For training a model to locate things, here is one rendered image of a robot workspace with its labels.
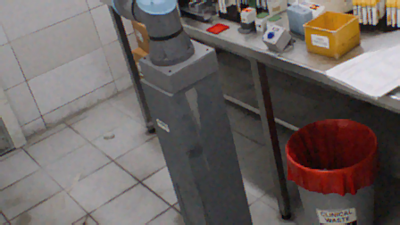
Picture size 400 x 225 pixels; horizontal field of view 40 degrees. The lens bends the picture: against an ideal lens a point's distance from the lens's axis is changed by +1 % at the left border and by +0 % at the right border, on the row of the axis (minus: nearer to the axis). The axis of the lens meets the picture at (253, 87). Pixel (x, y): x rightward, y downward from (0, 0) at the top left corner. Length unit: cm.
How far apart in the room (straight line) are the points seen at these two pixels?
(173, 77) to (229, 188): 55
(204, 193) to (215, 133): 23
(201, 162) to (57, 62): 187
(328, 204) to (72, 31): 211
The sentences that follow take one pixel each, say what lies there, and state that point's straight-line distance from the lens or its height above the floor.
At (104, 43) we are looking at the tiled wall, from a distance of 374.
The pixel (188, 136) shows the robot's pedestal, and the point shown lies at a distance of 188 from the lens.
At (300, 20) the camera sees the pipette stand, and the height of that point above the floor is 95.
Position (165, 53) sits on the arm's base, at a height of 99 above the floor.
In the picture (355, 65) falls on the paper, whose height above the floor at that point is 89.
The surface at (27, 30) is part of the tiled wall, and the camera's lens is 353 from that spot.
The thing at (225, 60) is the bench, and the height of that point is 27.
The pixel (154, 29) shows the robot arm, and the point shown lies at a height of 108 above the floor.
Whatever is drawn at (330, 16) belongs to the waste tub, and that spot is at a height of 96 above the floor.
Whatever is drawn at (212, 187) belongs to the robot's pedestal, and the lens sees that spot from 204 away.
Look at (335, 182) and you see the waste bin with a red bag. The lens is 205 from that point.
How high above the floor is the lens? 171
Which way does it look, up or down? 29 degrees down
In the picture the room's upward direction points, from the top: 11 degrees counter-clockwise
